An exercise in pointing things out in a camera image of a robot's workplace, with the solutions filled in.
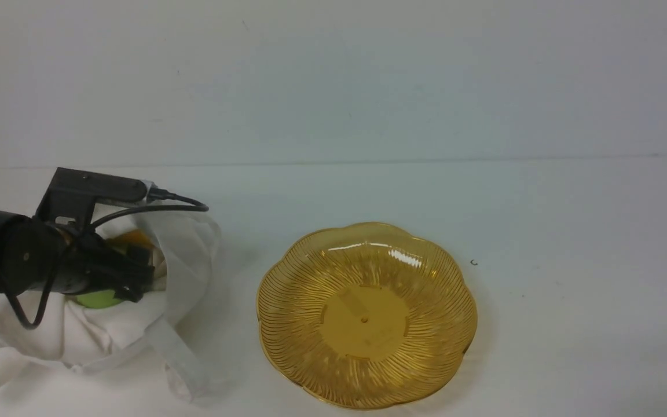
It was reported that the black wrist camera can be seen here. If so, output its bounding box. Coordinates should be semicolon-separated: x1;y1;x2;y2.
34;168;153;232

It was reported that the green apple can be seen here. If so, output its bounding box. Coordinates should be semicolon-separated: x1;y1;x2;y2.
72;268;124;309

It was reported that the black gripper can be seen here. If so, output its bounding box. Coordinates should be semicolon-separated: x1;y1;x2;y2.
58;231;155;302

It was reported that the amber plastic plate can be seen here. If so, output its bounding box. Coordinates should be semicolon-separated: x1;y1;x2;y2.
256;222;478;410

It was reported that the yellow banana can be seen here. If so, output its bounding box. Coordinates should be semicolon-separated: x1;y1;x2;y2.
106;230;155;251

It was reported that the black cable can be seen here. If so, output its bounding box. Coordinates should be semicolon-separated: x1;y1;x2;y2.
0;145;210;331

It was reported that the white cloth bag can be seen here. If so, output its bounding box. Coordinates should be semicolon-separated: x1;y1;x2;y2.
0;185;220;401

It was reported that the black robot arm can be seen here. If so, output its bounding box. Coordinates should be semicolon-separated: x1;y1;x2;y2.
0;211;155;302

